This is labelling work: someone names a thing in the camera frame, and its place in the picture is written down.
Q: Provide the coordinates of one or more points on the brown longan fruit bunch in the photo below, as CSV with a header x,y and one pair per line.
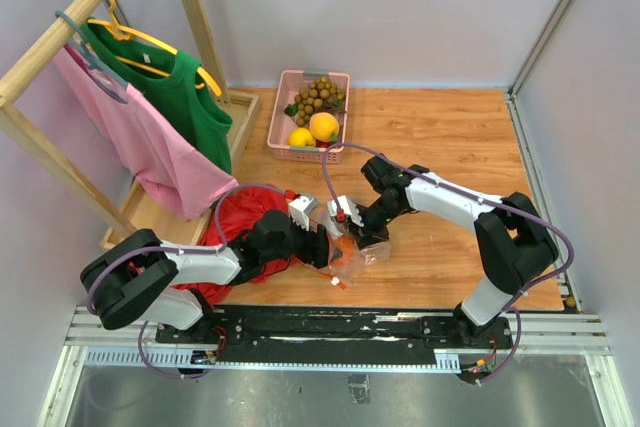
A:
x,y
321,94

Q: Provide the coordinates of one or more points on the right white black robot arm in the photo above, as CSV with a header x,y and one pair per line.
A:
x,y
515,247

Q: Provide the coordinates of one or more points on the red cloth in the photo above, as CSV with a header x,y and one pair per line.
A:
x,y
240,211

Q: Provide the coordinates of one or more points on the green fake leaf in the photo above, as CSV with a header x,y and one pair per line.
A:
x,y
292,110

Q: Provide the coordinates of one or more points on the grey clothes hanger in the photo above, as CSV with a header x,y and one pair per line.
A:
x,y
99,72

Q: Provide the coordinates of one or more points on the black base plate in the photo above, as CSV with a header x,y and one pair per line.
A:
x,y
336,335

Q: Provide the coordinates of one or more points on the yellow fake lemon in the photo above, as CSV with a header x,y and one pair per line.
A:
x,y
301,137

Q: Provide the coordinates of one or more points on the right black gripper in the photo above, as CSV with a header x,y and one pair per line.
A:
x,y
367,235

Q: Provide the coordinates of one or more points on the wooden clothes rack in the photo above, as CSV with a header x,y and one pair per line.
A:
x,y
139,209

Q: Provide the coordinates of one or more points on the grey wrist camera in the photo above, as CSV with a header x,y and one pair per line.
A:
x,y
301,208
343,209

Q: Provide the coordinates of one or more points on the pink shirt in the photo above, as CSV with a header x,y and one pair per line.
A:
x,y
170,170

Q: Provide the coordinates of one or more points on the orange fake orange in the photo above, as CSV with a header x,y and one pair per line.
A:
x,y
342,251

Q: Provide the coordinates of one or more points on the small yellow fake fruit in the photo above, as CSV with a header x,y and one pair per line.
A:
x,y
324,127

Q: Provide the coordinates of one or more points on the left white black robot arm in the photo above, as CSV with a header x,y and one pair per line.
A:
x,y
143,277

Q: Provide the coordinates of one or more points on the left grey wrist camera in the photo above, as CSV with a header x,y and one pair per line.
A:
x,y
301,208

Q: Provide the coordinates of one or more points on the clear zip bag orange seal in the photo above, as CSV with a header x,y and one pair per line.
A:
x,y
343,276

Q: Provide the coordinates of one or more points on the pink plastic basket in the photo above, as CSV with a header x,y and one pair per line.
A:
x,y
281,125

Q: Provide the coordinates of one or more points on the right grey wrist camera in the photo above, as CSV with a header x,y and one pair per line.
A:
x,y
343,209

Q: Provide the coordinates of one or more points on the green shirt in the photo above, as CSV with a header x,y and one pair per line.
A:
x,y
171,83

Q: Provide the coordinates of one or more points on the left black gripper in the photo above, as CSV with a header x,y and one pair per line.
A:
x,y
316,246

